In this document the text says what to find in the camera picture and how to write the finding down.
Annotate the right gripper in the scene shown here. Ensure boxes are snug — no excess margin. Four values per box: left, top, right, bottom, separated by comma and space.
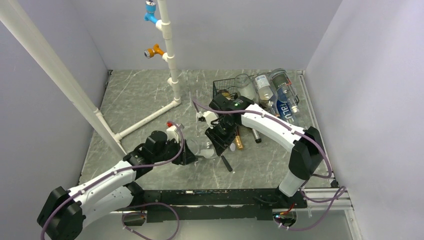
205, 118, 238, 156

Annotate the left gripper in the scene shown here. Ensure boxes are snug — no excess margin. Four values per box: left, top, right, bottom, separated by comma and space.
152, 137, 198, 165

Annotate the round clear glass bottle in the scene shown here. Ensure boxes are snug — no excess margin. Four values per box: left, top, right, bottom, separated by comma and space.
186, 138, 218, 159

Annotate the clear frosted wine bottle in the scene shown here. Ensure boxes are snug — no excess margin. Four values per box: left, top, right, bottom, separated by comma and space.
234, 73, 259, 103

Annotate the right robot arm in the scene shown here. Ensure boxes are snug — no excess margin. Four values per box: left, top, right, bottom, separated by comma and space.
196, 94, 325, 208

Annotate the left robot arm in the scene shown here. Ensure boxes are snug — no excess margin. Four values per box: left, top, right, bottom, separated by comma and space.
37, 131, 200, 240

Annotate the red wine bottle gold cap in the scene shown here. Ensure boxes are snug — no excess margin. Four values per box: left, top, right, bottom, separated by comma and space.
235, 126, 244, 150

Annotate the green wine bottle silver cap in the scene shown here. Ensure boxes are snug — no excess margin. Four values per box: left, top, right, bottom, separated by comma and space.
251, 128, 262, 144

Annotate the clear bottle white label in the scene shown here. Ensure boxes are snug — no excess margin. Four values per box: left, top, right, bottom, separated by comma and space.
254, 73, 280, 117

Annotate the blue label clear bottle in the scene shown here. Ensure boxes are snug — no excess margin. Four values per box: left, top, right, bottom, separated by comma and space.
269, 68, 300, 126

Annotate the small grey hammer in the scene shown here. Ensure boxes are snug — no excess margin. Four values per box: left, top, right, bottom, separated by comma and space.
220, 155, 233, 172

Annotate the orange pipe nozzle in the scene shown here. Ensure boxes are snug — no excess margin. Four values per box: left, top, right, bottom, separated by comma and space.
144, 43, 165, 59

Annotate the blue pipe nozzle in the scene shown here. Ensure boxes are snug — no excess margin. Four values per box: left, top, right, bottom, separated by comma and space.
144, 0, 158, 24

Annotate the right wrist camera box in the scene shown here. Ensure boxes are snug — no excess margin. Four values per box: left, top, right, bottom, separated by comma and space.
196, 111, 219, 126

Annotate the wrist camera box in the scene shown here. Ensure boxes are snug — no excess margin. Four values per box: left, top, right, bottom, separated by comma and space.
166, 122, 181, 143
196, 111, 219, 126

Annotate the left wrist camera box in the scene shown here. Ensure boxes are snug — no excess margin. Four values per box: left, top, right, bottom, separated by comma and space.
166, 122, 181, 143

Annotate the black wire wine rack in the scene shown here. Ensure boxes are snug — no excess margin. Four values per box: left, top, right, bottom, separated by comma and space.
213, 74, 300, 113

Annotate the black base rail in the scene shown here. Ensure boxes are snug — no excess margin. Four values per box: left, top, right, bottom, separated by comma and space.
121, 188, 308, 223

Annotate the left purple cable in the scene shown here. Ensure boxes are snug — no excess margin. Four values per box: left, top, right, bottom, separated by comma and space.
39, 120, 186, 240

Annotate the purple cable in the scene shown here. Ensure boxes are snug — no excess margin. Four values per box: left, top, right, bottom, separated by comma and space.
191, 97, 348, 232
39, 120, 186, 240

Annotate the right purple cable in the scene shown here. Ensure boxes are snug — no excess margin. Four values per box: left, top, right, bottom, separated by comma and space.
191, 97, 348, 232

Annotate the white pvc pipe frame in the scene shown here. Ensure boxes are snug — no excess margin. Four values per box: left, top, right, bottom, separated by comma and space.
0, 0, 182, 157

